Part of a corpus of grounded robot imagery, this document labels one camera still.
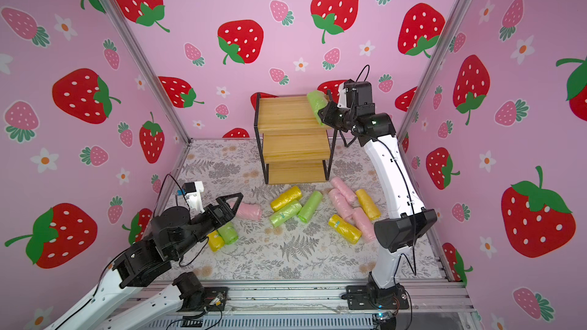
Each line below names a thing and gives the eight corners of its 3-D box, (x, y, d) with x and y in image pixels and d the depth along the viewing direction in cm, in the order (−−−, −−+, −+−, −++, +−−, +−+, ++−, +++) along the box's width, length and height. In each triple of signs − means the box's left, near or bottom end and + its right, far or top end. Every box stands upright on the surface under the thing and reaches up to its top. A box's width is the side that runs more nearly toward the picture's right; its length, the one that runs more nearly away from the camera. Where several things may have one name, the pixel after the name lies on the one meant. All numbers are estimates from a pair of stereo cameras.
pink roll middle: (345, 220, 93) (346, 216, 90) (325, 196, 100) (326, 192, 98) (355, 213, 95) (356, 210, 92) (335, 190, 102) (335, 186, 100)
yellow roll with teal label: (325, 226, 93) (326, 221, 89) (332, 216, 95) (334, 211, 92) (355, 247, 87) (357, 243, 84) (362, 235, 90) (364, 231, 86)
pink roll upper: (351, 205, 98) (352, 201, 95) (329, 182, 105) (330, 178, 103) (356, 200, 99) (358, 197, 96) (334, 178, 106) (335, 175, 104)
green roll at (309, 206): (295, 218, 95) (295, 214, 92) (314, 192, 103) (314, 188, 100) (306, 224, 93) (306, 221, 91) (323, 197, 101) (324, 194, 99)
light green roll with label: (273, 228, 91) (272, 224, 89) (268, 218, 94) (267, 214, 91) (303, 212, 96) (303, 208, 93) (297, 203, 99) (297, 199, 96)
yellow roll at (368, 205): (366, 222, 94) (368, 218, 91) (353, 195, 102) (354, 190, 99) (380, 218, 95) (382, 214, 92) (365, 191, 103) (367, 187, 100)
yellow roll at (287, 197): (276, 215, 96) (275, 210, 92) (269, 205, 99) (267, 200, 95) (303, 197, 101) (303, 192, 98) (295, 188, 104) (295, 183, 101)
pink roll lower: (362, 244, 88) (364, 240, 84) (349, 213, 96) (351, 208, 93) (377, 240, 89) (380, 236, 85) (362, 210, 97) (365, 205, 94)
